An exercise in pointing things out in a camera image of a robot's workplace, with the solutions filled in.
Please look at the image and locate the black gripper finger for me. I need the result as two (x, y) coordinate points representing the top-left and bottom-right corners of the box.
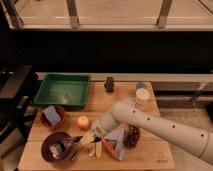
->
(71, 136), (83, 142)
(91, 138), (102, 143)

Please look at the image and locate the purple bowl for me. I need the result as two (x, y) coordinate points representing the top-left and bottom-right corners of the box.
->
(41, 132), (72, 164)

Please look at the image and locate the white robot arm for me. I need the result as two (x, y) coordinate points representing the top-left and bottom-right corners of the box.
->
(78, 99), (213, 165)

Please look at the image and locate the red bowl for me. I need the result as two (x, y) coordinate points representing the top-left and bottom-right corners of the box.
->
(40, 105), (65, 130)

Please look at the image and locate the orange carrot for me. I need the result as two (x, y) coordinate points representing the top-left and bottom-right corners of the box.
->
(102, 139), (117, 158)

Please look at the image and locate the orange fruit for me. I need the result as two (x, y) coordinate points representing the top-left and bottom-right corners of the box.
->
(77, 116), (90, 130)

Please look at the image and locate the blue grey cloth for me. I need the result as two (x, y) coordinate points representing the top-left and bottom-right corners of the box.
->
(104, 129), (125, 161)

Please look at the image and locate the blue sponge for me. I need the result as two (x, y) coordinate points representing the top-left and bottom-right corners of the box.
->
(43, 105), (61, 126)

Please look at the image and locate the dark grape bunch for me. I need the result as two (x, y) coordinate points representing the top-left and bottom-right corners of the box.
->
(124, 125), (141, 148)

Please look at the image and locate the green plastic tray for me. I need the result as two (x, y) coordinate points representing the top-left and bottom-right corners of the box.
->
(34, 74), (91, 108)

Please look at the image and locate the dark small block toy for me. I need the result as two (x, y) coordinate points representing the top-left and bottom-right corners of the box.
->
(104, 77), (114, 93)

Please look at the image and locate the black side stand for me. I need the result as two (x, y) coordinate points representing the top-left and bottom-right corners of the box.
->
(0, 66), (38, 144)

